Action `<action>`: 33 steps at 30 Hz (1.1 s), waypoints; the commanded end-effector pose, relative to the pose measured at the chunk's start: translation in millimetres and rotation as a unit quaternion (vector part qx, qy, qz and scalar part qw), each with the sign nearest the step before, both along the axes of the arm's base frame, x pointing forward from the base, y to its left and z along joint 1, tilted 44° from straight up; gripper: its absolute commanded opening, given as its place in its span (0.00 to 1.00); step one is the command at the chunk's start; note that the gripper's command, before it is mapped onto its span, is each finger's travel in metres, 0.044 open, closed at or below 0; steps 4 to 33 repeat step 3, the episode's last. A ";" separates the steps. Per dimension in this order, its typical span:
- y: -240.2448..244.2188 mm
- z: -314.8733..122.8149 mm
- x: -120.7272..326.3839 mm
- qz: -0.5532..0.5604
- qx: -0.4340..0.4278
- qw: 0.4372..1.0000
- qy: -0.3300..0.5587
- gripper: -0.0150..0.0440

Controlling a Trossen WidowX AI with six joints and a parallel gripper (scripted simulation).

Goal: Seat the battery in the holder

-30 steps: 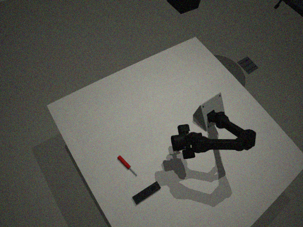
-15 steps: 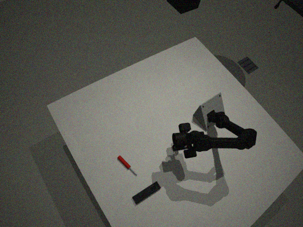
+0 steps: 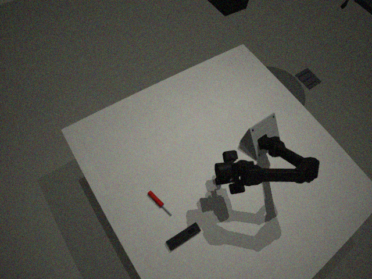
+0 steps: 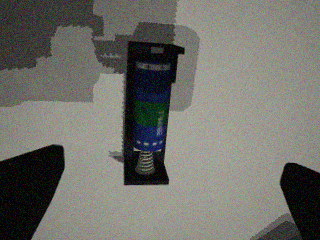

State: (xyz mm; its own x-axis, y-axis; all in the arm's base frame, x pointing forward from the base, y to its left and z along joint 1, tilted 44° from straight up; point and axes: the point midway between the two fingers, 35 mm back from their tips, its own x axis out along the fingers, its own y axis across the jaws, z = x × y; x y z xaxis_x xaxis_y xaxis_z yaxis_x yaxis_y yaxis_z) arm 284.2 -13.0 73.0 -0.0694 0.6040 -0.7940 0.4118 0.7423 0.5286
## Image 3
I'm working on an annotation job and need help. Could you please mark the red-handled screwdriver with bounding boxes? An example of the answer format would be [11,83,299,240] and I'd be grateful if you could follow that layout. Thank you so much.
[148,190,171,215]

